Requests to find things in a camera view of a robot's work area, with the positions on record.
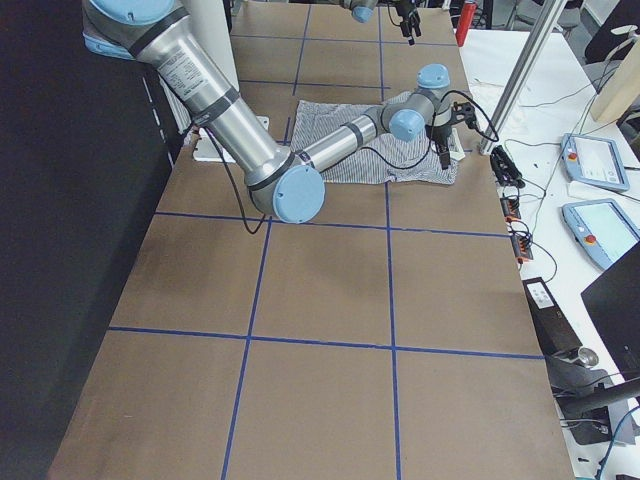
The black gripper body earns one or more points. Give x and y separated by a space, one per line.
441 131
406 13

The blue white striped polo shirt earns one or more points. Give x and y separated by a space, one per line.
385 159

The black monitor arm base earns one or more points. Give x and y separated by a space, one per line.
592 405

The red cylinder tube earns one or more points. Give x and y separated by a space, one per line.
465 20

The far grey orange USB hub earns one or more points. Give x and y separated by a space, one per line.
510 206

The grey orange usb hub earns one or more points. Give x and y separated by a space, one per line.
510 206
522 246

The near grey orange USB hub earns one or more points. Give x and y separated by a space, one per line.
522 246

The upper blue teach pendant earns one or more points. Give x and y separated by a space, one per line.
594 161

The blue teach pendant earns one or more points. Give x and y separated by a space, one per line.
594 161
602 228

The lower blue teach pendant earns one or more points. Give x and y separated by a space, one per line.
602 228

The beige wooden board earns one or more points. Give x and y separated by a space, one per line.
622 89

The black box with white label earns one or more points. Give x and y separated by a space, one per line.
554 332

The black monitor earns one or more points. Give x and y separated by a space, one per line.
612 302

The silver round knob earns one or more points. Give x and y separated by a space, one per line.
586 357

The aluminium frame post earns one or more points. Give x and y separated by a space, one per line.
536 40

